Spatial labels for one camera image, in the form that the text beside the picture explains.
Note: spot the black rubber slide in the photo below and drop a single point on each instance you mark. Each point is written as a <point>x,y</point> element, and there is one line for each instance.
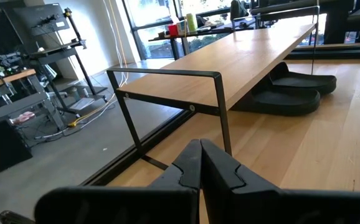
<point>286,99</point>
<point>304,82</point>

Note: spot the black monitor cart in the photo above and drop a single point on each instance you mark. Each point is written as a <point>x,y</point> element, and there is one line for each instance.
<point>58,53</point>

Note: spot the wooden shelf black metal frame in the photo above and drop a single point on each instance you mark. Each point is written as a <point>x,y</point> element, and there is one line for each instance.
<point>230,56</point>

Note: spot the wooden-top workbench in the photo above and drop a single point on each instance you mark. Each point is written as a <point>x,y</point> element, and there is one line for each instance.
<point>8,77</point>

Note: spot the red cup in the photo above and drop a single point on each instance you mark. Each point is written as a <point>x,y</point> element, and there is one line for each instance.
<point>172,30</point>

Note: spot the yellow-green spool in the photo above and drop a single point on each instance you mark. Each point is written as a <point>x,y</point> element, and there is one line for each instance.
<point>191,22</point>

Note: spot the black aluminium table frame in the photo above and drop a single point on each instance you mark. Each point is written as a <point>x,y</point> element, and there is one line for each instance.
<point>155,137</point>

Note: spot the black window-side table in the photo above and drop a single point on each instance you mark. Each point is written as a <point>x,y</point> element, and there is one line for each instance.
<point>198,31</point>

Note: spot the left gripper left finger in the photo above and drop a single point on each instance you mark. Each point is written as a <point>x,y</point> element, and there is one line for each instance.
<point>121,205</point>

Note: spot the dark grey monitor desk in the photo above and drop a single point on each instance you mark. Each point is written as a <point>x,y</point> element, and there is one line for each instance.
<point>282,6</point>

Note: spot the pink cloth bundle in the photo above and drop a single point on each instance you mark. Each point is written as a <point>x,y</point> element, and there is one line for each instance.
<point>24,117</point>

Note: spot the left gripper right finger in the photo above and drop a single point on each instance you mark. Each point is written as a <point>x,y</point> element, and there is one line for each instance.
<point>261,205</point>

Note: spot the dark office chair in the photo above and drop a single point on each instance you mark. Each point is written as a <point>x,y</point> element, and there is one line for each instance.
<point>238,9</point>

